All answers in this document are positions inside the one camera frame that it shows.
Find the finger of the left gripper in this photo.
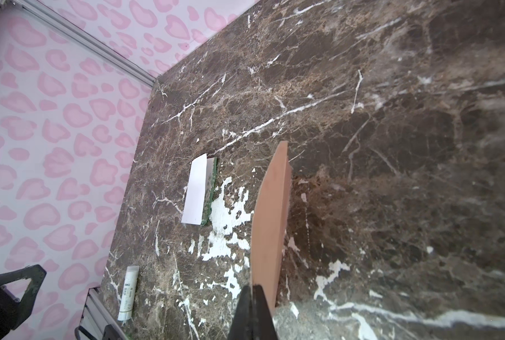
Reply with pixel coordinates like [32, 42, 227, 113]
[0, 264, 46, 339]

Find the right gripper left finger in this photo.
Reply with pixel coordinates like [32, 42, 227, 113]
[226, 285, 253, 340]

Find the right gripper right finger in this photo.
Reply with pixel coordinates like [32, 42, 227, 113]
[252, 285, 279, 340]

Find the pink envelope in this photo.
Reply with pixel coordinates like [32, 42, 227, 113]
[251, 141, 292, 313]

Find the green floral letter paper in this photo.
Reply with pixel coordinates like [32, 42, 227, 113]
[181, 154, 218, 226]

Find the white glue stick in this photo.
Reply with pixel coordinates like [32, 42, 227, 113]
[117, 266, 140, 322]

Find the left rear aluminium post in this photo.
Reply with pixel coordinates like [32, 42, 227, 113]
[10, 0, 156, 87]

